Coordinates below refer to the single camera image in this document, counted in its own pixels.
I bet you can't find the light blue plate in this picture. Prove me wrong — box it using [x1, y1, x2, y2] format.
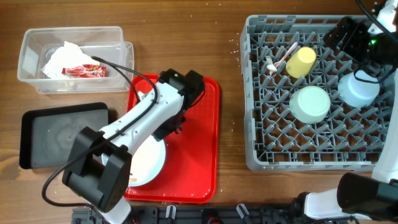
[101, 135, 167, 188]

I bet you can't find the red snack wrapper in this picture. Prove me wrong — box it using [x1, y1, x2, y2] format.
[62, 64, 106, 78]

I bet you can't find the white plastic fork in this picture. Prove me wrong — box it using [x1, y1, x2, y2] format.
[265, 55, 277, 75]

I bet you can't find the white napkin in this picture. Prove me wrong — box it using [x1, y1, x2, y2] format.
[41, 42, 100, 79]

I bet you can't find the green bowl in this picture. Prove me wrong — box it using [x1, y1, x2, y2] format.
[289, 86, 331, 124]

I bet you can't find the yellow plastic cup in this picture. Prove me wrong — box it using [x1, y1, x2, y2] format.
[286, 47, 317, 78]

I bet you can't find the light blue small bowl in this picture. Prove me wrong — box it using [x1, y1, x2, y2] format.
[338, 70, 380, 108]

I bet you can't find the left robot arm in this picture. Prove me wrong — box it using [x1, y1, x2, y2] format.
[62, 69, 205, 223]

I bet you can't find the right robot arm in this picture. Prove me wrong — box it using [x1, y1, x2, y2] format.
[289, 1, 397, 223]

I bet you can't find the grey dishwasher rack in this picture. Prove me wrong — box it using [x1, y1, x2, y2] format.
[240, 15, 397, 171]

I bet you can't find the red serving tray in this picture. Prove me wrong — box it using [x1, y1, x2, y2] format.
[124, 77, 220, 203]

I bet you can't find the black tray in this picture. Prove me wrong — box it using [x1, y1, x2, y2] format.
[19, 102, 109, 169]

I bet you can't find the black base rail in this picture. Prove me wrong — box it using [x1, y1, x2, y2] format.
[71, 203, 348, 224]

